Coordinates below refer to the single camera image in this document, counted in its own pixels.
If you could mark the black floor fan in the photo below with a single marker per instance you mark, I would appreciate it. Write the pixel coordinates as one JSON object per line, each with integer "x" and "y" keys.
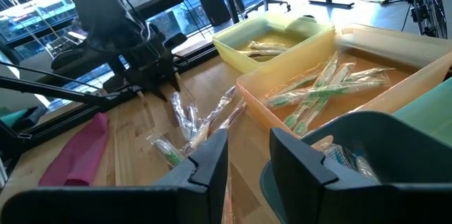
{"x": 427, "y": 1}

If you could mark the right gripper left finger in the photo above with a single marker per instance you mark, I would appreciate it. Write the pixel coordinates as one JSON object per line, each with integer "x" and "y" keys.
{"x": 208, "y": 167}

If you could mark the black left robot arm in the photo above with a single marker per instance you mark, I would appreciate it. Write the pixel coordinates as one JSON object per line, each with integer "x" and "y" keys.
{"x": 99, "y": 5}

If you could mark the yellow plastic bin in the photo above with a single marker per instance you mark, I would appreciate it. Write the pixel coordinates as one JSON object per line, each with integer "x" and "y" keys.
{"x": 229, "y": 45}

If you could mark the large black framed window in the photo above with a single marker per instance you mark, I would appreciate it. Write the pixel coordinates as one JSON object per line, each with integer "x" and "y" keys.
{"x": 31, "y": 15}

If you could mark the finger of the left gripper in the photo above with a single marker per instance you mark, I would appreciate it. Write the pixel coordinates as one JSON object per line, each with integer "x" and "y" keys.
{"x": 175, "y": 81}
{"x": 162, "y": 91}

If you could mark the orange plastic bin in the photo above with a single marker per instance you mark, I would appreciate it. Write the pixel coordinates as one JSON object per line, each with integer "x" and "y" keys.
{"x": 254, "y": 91}

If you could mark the black keyboard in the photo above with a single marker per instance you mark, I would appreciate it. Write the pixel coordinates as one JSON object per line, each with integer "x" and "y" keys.
{"x": 63, "y": 44}

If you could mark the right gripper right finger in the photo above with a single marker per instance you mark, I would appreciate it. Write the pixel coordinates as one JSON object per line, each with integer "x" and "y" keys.
{"x": 293, "y": 174}

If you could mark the dark green plastic basket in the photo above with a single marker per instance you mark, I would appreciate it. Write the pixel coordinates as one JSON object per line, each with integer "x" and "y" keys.
{"x": 388, "y": 139}

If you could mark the blue toothbrush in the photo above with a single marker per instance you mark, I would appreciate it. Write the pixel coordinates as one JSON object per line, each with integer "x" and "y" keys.
{"x": 339, "y": 155}
{"x": 365, "y": 169}

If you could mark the magenta cloth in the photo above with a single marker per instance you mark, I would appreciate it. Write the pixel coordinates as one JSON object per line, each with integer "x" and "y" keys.
{"x": 81, "y": 153}

